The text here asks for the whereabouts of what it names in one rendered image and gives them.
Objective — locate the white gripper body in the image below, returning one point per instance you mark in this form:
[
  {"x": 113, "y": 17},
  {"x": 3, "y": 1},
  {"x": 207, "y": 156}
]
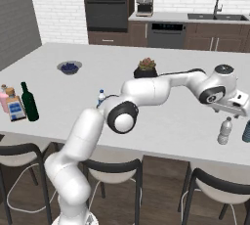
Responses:
[{"x": 232, "y": 109}]

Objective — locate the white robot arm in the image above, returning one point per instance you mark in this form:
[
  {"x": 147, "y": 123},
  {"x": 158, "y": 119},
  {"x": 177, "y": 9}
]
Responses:
[{"x": 148, "y": 92}]

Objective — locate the clear plastic bottle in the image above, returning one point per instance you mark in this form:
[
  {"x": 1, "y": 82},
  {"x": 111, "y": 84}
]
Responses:
[{"x": 224, "y": 131}]

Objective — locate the blue ribbed bottle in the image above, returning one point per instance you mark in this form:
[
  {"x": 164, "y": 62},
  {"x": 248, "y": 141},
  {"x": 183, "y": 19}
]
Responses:
[{"x": 247, "y": 132}]

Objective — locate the brown base cupboards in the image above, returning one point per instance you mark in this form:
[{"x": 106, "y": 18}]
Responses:
[
  {"x": 216, "y": 38},
  {"x": 114, "y": 39}
]

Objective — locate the black and white stool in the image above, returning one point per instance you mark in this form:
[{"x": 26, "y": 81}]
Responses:
[
  {"x": 22, "y": 157},
  {"x": 114, "y": 171},
  {"x": 224, "y": 186}
]

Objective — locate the dark sink basin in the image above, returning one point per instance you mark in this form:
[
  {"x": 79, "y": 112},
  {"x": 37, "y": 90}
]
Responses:
[{"x": 217, "y": 17}]

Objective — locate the potted succulent plant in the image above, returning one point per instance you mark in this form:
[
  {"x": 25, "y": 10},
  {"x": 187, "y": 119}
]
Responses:
[{"x": 146, "y": 68}]

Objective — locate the dark grey dishwasher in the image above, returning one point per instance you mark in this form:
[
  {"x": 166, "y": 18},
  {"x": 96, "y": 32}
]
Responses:
[{"x": 166, "y": 36}]

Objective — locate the dark tap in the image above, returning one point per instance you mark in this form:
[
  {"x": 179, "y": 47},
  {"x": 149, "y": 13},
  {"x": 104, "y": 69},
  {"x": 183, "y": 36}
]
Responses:
[{"x": 217, "y": 5}]

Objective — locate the small blue-cap water bottle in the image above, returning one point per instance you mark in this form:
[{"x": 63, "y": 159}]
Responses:
[{"x": 101, "y": 97}]

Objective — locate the silver coffee machine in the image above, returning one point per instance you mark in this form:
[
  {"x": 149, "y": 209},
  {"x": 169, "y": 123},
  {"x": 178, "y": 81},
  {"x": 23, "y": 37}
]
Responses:
[{"x": 144, "y": 5}]

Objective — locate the dark built-in oven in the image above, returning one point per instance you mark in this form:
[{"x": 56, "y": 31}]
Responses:
[{"x": 105, "y": 10}]

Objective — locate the bowl of blueberries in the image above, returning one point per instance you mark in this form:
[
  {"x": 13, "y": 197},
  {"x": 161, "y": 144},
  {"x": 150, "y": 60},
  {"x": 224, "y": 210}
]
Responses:
[{"x": 69, "y": 67}]

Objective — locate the dark green glass bottle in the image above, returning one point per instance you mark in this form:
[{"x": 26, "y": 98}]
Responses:
[{"x": 30, "y": 105}]

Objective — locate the blue-label glass bottle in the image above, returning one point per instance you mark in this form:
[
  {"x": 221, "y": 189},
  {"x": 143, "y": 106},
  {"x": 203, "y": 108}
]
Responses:
[{"x": 15, "y": 109}]

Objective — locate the pink bottle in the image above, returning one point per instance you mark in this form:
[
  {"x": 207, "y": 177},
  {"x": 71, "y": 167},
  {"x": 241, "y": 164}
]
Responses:
[{"x": 3, "y": 101}]

